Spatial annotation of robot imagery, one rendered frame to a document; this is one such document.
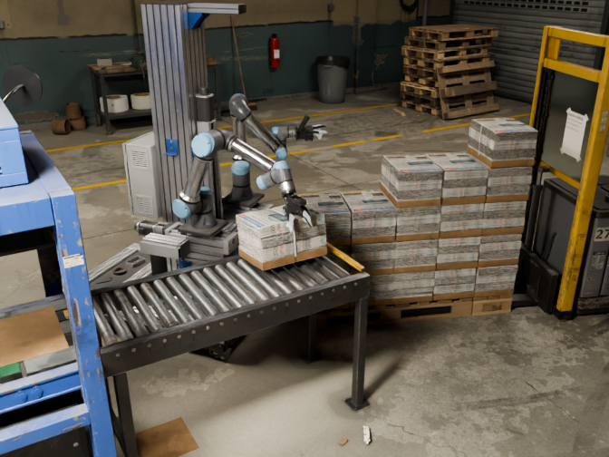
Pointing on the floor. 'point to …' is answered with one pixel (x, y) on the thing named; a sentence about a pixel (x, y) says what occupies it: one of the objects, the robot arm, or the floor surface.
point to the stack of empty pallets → (442, 52)
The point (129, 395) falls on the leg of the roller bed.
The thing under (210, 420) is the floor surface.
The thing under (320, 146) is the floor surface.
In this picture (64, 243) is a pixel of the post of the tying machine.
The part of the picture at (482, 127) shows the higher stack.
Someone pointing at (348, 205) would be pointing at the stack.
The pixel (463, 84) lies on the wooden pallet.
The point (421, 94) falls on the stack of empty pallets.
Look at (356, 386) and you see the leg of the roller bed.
